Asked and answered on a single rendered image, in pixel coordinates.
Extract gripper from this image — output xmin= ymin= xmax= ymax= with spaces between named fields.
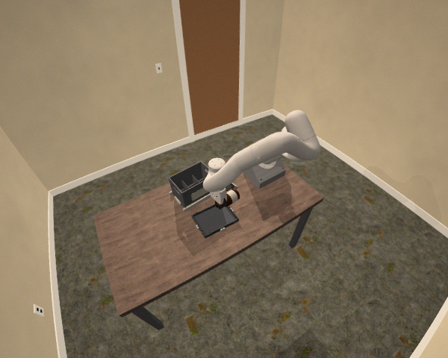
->
xmin=210 ymin=189 xmax=227 ymax=209

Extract dark grey crate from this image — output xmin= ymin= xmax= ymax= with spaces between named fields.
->
xmin=169 ymin=163 xmax=210 ymax=208

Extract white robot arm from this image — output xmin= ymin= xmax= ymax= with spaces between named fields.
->
xmin=203 ymin=110 xmax=320 ymax=192

